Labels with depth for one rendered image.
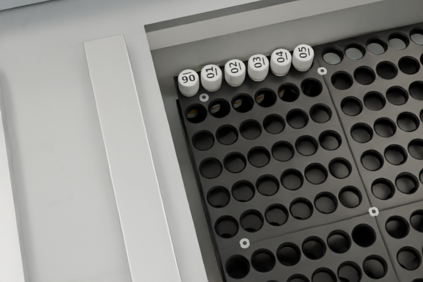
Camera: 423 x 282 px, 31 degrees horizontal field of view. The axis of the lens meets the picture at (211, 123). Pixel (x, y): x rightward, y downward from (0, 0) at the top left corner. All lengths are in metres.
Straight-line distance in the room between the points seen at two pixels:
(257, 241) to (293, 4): 0.14
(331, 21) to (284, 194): 0.18
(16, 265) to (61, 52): 0.12
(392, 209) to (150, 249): 0.14
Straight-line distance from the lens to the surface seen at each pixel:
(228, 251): 0.41
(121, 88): 0.39
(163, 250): 0.35
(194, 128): 0.44
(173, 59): 0.54
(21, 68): 0.42
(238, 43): 0.54
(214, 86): 0.44
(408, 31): 0.49
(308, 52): 0.45
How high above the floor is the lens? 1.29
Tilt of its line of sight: 63 degrees down
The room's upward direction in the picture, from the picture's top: 1 degrees counter-clockwise
